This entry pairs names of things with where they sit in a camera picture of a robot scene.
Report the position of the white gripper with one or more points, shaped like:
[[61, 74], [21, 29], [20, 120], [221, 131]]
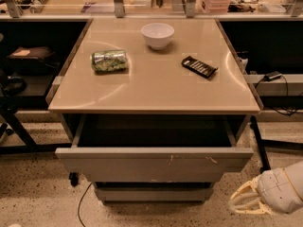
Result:
[[276, 189]]

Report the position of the grey top drawer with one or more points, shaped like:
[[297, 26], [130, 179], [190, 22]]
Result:
[[154, 149]]

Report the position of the grey drawer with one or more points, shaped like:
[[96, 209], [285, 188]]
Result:
[[129, 194], [154, 149]]

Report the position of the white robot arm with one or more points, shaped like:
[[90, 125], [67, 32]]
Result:
[[275, 191]]

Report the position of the grey drawer cabinet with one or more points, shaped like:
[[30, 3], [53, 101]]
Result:
[[155, 82]]

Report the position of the grey bottom drawer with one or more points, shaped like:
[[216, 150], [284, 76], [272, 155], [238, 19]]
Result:
[[129, 194]]

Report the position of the black table leg right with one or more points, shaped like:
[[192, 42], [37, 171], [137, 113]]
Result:
[[261, 148]]

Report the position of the black power adapter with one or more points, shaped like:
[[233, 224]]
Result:
[[272, 76]]

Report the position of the black snack bar wrapper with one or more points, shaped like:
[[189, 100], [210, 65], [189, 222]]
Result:
[[198, 67]]

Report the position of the white ceramic bowl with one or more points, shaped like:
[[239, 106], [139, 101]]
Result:
[[157, 35]]

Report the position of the green crushed soda can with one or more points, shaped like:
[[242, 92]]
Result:
[[108, 61]]

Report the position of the white shoe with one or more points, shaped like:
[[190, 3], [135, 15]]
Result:
[[15, 225]]

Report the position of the metal cylinder on shelf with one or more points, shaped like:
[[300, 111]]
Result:
[[37, 6]]

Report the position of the black table frame left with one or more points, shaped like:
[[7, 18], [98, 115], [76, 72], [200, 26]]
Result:
[[30, 145]]

